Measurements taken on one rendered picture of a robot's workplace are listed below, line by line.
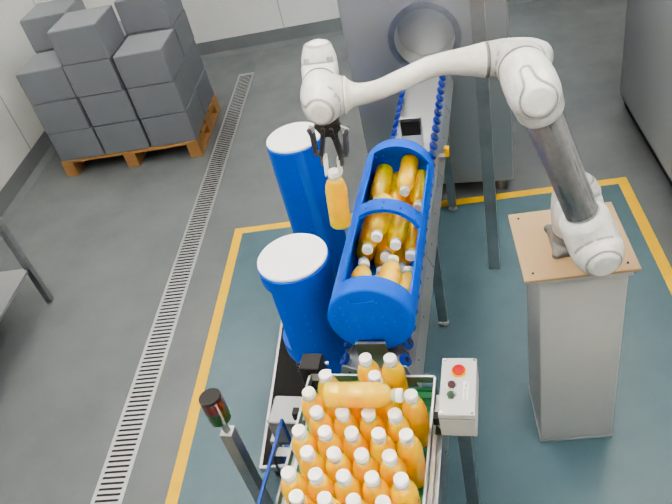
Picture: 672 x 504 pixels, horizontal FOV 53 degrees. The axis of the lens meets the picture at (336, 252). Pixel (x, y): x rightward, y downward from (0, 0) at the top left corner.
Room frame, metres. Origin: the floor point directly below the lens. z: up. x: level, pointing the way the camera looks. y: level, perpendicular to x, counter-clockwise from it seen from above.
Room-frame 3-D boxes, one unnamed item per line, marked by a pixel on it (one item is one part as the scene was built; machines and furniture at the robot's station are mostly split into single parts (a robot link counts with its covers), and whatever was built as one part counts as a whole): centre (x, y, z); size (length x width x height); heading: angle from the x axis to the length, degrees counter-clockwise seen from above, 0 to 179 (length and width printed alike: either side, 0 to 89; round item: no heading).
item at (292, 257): (2.02, 0.17, 1.03); 0.28 x 0.28 x 0.01
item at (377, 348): (1.47, -0.03, 0.99); 0.10 x 0.02 x 0.12; 70
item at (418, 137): (2.72, -0.49, 1.00); 0.10 x 0.04 x 0.15; 70
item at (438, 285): (2.43, -0.46, 0.31); 0.06 x 0.06 x 0.63; 70
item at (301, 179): (2.92, 0.06, 0.59); 0.28 x 0.28 x 0.88
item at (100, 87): (5.39, 1.35, 0.59); 1.20 x 0.80 x 1.19; 78
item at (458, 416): (1.18, -0.24, 1.05); 0.20 x 0.10 x 0.10; 160
